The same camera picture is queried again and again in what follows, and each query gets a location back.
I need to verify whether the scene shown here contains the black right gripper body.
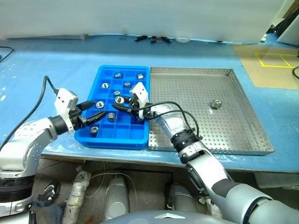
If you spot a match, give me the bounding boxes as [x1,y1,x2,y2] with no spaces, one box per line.
[128,94,146,118]

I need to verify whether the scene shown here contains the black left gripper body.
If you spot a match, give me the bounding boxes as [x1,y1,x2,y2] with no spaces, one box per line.
[69,106,89,130]

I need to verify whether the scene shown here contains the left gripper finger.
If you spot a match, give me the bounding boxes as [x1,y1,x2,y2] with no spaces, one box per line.
[85,112,107,126]
[77,100,96,112]

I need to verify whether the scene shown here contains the blue compartment tray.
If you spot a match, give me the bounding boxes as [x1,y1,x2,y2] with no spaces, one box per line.
[74,65,150,150]

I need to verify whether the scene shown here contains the tape-wrapped table leg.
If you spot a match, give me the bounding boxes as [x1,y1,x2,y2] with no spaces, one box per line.
[65,167,92,224]

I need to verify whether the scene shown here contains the perforated metal tray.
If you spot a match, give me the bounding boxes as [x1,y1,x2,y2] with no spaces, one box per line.
[147,67,274,156]

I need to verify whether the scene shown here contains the large white board panel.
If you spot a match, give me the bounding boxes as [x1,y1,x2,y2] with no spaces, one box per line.
[0,0,288,44]

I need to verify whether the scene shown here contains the silver robot leg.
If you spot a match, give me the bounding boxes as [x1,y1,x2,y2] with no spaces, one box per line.
[104,175,130,221]
[167,184,206,213]

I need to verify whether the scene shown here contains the grey robot torso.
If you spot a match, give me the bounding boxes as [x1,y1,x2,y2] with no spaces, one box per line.
[100,210,225,224]

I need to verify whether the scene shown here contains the brown cardboard sheet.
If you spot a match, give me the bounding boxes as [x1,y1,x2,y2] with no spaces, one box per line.
[233,44,299,91]

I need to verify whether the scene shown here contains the black bulky object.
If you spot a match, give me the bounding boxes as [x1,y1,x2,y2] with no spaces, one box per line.
[270,18,288,36]

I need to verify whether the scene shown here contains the small white board panel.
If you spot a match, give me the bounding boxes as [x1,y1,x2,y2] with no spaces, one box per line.
[277,17,299,49]

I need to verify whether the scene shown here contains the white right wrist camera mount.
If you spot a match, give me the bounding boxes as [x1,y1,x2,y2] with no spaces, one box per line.
[129,81,150,120]

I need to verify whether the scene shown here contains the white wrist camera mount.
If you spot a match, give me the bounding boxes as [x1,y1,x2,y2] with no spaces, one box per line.
[54,88,79,134]
[129,81,150,120]

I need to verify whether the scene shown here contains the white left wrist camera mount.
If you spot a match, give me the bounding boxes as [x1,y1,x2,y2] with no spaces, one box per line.
[54,88,79,134]

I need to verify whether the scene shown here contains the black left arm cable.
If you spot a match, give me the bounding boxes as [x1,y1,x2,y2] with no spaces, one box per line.
[0,75,60,150]

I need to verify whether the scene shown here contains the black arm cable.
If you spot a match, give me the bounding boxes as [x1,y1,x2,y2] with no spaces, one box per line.
[134,101,203,140]
[0,75,60,150]

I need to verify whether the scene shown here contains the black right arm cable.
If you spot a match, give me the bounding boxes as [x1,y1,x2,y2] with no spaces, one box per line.
[134,101,203,140]

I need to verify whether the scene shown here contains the thin black cable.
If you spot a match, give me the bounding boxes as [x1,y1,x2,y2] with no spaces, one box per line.
[0,46,14,63]

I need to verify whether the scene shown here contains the black cable on brown sheet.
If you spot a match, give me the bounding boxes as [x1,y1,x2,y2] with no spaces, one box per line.
[291,50,299,81]

